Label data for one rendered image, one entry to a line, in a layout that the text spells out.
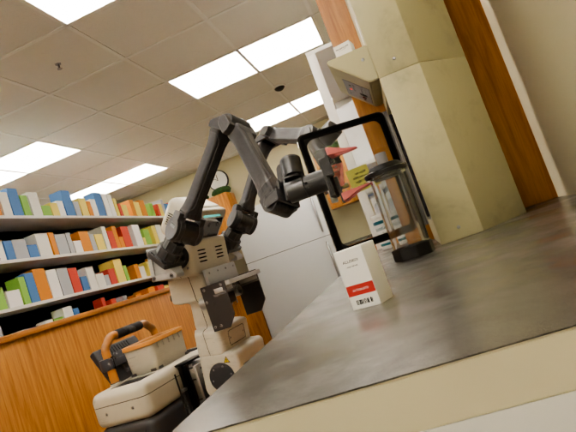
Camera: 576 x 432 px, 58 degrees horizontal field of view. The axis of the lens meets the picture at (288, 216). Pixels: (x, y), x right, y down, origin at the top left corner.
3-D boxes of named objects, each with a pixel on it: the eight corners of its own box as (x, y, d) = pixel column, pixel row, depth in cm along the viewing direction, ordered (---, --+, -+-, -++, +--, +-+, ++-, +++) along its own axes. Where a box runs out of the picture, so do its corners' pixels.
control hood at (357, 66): (383, 104, 170) (373, 75, 171) (379, 78, 138) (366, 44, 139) (351, 117, 172) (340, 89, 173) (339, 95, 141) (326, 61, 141)
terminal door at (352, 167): (425, 226, 166) (381, 110, 169) (339, 257, 159) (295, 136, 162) (424, 226, 166) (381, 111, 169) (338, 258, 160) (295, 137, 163)
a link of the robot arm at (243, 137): (242, 135, 169) (214, 123, 162) (251, 121, 167) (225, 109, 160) (291, 224, 141) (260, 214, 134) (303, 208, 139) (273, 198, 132)
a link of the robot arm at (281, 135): (279, 147, 220) (257, 136, 216) (285, 135, 220) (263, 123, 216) (327, 150, 181) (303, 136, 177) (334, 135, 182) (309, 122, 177)
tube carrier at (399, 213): (438, 243, 130) (410, 162, 132) (430, 248, 120) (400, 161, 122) (398, 255, 135) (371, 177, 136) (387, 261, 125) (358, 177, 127)
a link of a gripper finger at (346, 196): (362, 163, 127) (326, 177, 129) (372, 190, 126) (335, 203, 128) (364, 166, 133) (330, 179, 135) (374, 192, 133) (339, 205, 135)
